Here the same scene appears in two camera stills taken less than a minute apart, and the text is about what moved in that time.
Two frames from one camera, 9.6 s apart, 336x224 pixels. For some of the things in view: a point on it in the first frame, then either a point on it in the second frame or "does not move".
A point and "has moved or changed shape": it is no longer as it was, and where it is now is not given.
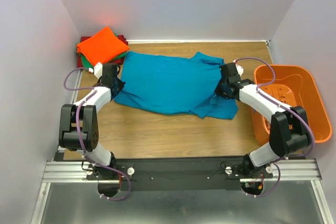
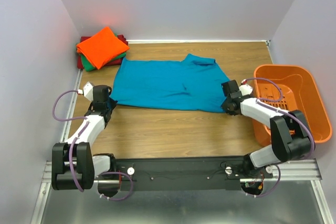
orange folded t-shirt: [102, 46] does not move
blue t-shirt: [156, 84] has moved or changed shape
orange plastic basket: [295, 85] does not move
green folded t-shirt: [88, 64] does not move
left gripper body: [117, 86] to [111, 102]
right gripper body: [222, 89] to [226, 105]
